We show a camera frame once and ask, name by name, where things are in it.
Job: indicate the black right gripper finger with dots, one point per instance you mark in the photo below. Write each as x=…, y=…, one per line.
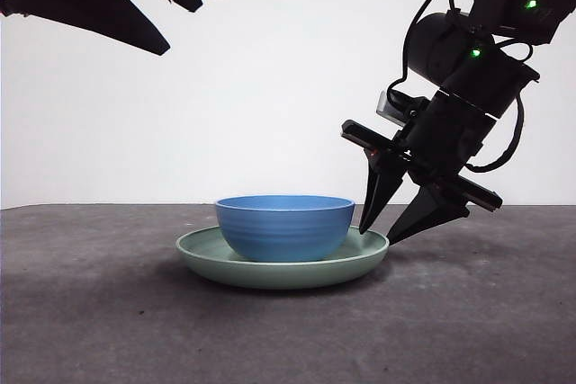
x=380, y=190
x=432, y=213

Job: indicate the blue bowl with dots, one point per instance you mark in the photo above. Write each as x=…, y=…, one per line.
x=283, y=231

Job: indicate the green plate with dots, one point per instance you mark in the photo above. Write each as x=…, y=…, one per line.
x=288, y=274

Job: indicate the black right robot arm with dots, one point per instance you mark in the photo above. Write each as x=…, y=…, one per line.
x=495, y=83

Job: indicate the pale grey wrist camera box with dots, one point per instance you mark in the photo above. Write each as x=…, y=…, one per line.
x=385, y=107

